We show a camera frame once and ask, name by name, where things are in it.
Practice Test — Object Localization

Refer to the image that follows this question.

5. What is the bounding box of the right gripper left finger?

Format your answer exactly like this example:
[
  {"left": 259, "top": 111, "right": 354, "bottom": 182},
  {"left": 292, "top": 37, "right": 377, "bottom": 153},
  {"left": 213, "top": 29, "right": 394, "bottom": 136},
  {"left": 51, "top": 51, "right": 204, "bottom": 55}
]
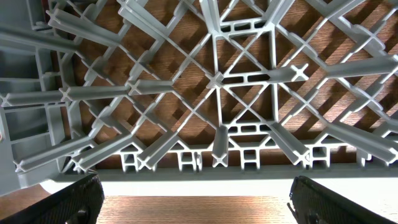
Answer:
[{"left": 1, "top": 174, "right": 104, "bottom": 224}]

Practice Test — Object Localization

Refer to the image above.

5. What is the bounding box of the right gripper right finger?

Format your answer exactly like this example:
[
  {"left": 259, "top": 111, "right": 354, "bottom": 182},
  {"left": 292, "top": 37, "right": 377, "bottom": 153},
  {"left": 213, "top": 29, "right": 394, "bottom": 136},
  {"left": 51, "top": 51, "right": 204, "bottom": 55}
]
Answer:
[{"left": 287, "top": 175, "right": 394, "bottom": 224}]

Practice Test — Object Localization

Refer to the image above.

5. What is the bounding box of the grey dishwasher rack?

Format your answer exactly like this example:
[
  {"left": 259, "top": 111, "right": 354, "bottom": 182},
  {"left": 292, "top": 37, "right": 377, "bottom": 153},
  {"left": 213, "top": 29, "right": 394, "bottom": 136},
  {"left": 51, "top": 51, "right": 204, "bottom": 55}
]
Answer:
[{"left": 1, "top": 1, "right": 397, "bottom": 196}]

